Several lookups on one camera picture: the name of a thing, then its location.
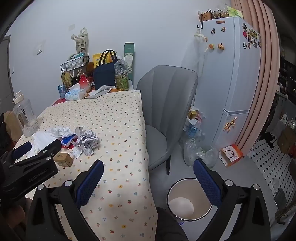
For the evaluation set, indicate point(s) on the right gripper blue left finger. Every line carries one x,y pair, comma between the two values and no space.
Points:
87,181

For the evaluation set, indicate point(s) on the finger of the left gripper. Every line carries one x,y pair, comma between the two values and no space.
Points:
53,148
21,150

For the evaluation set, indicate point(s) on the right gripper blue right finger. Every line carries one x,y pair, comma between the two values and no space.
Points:
207,182

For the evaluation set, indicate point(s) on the small cardboard box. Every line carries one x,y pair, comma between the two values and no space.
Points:
63,159

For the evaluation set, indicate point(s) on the white plastic bags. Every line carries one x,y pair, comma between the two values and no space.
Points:
41,139

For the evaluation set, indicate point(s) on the printed paper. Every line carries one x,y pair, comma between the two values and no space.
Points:
86,141

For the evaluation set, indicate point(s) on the white tissue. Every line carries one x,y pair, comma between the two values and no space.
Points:
60,132

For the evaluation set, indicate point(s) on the pill blister pack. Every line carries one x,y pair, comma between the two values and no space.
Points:
76,152

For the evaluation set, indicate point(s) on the white round trash bin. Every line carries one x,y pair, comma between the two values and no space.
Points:
187,200

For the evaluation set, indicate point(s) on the white bag of trash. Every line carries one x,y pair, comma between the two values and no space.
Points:
194,122

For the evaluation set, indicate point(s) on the orange white box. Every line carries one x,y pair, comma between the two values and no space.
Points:
230,155

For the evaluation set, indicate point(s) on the clear plastic bag on floor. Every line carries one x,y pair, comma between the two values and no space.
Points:
193,150

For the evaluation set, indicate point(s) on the clear large water jug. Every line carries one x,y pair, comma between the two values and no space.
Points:
25,115

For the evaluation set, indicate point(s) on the grey door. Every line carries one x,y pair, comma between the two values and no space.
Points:
6,89

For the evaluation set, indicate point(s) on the blue tissue box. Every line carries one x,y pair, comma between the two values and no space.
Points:
75,93

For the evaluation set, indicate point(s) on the floral tablecloth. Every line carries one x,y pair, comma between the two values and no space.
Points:
121,207

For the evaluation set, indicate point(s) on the blue drink can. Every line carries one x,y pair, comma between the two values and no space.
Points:
62,91

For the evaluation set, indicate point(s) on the jar with yellow contents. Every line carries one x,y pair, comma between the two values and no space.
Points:
67,80

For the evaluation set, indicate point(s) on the papers on table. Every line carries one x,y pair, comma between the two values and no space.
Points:
104,89

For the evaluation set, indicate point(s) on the navy lunch bag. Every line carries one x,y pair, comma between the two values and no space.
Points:
104,73

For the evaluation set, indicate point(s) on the yellow snack bag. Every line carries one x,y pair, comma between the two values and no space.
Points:
96,59

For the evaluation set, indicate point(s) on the grey upholstered chair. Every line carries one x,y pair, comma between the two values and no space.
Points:
167,93

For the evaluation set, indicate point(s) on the clear bottle with greens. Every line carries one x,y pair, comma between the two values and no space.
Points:
121,74

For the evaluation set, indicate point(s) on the paper tote bag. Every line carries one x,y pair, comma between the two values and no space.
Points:
81,42

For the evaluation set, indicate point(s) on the green tall box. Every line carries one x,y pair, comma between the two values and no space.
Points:
128,58

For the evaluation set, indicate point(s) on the white refrigerator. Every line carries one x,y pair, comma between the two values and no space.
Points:
229,71

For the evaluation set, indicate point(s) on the pink curtain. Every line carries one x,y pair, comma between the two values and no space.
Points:
260,16

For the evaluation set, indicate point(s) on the black wire basket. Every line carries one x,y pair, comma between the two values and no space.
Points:
73,63

